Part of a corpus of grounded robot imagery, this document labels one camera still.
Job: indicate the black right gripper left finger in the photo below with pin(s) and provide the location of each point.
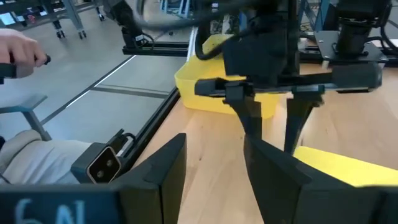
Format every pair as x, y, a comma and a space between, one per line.
146, 196

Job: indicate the black table-level camera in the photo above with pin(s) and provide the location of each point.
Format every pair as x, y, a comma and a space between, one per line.
99, 165

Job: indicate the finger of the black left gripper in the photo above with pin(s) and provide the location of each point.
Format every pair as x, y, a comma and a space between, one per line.
248, 115
297, 121

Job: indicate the yellow microfiber towel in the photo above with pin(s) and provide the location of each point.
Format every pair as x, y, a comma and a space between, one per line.
342, 168

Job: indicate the person's hand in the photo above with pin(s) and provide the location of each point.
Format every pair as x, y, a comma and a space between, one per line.
18, 46

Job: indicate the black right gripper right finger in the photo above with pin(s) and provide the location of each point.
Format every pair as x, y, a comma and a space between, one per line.
286, 193

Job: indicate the yellow plastic bin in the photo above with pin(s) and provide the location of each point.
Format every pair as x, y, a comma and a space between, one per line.
199, 93

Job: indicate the grey wheeled cart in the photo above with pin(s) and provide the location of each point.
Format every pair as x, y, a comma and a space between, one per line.
71, 12

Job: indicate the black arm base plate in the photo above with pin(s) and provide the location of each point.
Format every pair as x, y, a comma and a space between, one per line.
326, 43

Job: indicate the grey stool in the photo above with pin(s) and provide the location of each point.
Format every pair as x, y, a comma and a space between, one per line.
28, 104

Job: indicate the black table frame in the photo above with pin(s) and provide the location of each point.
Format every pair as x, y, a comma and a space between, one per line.
152, 124

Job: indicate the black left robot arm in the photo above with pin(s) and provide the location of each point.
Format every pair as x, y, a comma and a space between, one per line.
354, 28

